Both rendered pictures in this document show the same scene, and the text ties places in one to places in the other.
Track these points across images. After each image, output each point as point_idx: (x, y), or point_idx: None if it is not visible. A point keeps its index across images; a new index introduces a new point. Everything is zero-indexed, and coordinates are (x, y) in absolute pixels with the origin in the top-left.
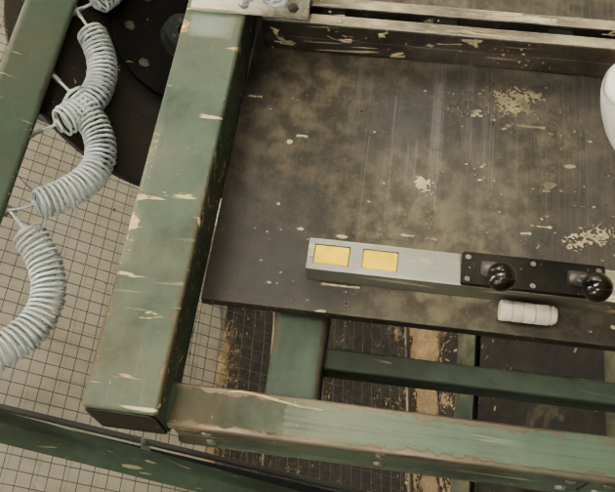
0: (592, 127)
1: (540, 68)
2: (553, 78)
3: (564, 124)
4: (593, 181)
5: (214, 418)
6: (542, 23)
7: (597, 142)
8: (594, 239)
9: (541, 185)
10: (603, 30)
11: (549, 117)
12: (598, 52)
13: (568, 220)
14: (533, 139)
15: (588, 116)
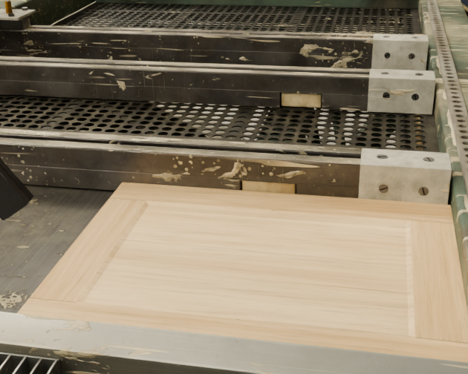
0: (71, 221)
1: (45, 182)
2: (59, 191)
3: (43, 219)
4: (40, 257)
5: None
6: (44, 135)
7: (69, 231)
8: (1, 302)
9: None
10: (102, 140)
11: (30, 214)
12: (90, 153)
13: None
14: (0, 227)
15: (73, 214)
